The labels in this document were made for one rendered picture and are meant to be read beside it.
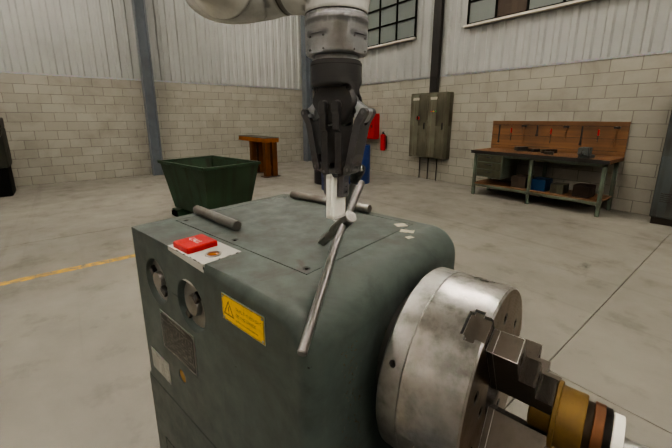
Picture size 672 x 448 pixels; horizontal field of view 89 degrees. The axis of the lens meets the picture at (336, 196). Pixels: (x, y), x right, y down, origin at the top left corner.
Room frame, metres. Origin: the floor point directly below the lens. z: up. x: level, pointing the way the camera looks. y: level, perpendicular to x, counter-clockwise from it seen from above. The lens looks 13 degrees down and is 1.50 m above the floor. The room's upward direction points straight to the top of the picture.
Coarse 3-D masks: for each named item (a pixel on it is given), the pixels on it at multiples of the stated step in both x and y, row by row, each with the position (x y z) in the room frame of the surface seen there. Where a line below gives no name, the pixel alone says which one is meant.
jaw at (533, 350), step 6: (528, 342) 0.55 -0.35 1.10; (534, 342) 0.55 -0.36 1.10; (528, 348) 0.53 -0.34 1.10; (534, 348) 0.53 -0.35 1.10; (540, 348) 0.53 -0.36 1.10; (528, 354) 0.52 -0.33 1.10; (534, 354) 0.52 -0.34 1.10; (540, 354) 0.54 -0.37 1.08; (540, 360) 0.50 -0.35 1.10; (546, 366) 0.49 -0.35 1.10; (546, 372) 0.47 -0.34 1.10; (558, 378) 0.46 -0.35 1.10
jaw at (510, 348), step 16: (480, 320) 0.43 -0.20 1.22; (480, 336) 0.41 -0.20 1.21; (496, 336) 0.42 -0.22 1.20; (512, 336) 0.41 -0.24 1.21; (496, 352) 0.40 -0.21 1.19; (512, 352) 0.39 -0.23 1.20; (496, 368) 0.41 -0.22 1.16; (512, 368) 0.39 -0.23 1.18; (528, 368) 0.40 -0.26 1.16; (496, 384) 0.43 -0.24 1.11; (512, 384) 0.41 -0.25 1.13; (528, 384) 0.39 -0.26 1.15; (544, 384) 0.40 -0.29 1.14; (528, 400) 0.40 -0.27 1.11; (544, 400) 0.39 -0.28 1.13
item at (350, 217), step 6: (348, 216) 0.54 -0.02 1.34; (354, 216) 0.54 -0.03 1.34; (336, 222) 0.56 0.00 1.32; (342, 222) 0.54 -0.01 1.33; (348, 222) 0.54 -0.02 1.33; (330, 228) 0.57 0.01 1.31; (336, 228) 0.56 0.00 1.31; (324, 234) 0.60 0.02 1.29; (330, 234) 0.58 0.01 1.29; (324, 240) 0.60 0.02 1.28
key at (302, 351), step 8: (360, 184) 0.62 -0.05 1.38; (360, 192) 0.61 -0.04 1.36; (352, 200) 0.59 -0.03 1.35; (352, 208) 0.57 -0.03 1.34; (336, 240) 0.52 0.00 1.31; (336, 248) 0.50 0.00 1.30; (328, 256) 0.48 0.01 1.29; (328, 264) 0.47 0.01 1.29; (328, 272) 0.45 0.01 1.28; (320, 280) 0.44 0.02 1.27; (328, 280) 0.44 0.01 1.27; (320, 288) 0.43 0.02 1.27; (320, 296) 0.41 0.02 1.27; (312, 304) 0.40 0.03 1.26; (320, 304) 0.40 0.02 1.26; (312, 312) 0.39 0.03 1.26; (312, 320) 0.38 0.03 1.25; (312, 328) 0.37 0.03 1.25; (304, 336) 0.36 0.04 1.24; (304, 344) 0.35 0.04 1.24; (304, 352) 0.34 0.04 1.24
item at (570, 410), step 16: (560, 384) 0.42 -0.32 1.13; (560, 400) 0.40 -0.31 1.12; (576, 400) 0.39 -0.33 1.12; (528, 416) 0.41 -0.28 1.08; (544, 416) 0.40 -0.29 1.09; (560, 416) 0.38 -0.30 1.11; (576, 416) 0.38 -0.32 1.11; (592, 416) 0.38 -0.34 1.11; (608, 416) 0.37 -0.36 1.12; (544, 432) 0.40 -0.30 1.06; (560, 432) 0.37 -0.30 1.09; (576, 432) 0.37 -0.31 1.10; (592, 432) 0.36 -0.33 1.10; (608, 432) 0.36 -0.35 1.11
